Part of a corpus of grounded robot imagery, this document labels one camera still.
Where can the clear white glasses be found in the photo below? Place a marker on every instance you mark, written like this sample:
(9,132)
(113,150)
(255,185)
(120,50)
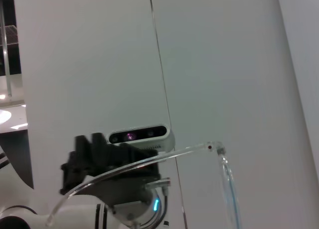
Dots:
(211,147)

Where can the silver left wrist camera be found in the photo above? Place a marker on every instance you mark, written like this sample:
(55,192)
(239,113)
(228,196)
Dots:
(139,135)

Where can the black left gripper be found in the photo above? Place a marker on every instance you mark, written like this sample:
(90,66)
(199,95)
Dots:
(119,189)

